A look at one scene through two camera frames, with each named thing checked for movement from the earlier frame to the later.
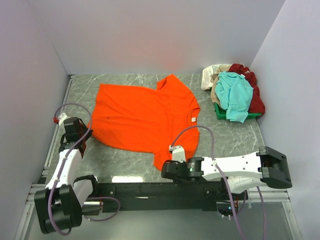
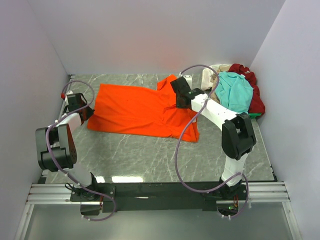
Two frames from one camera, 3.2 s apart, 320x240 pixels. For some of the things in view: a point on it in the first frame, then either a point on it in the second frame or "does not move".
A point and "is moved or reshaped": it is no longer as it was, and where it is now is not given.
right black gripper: [167, 170] -> [182, 102]
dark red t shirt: [256, 105] does not move
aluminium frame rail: [43, 177] does not move
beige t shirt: [214, 78] does not move
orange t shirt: [147, 119] is moved or reshaped
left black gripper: [81, 135] -> [88, 112]
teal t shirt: [235, 93] does not move
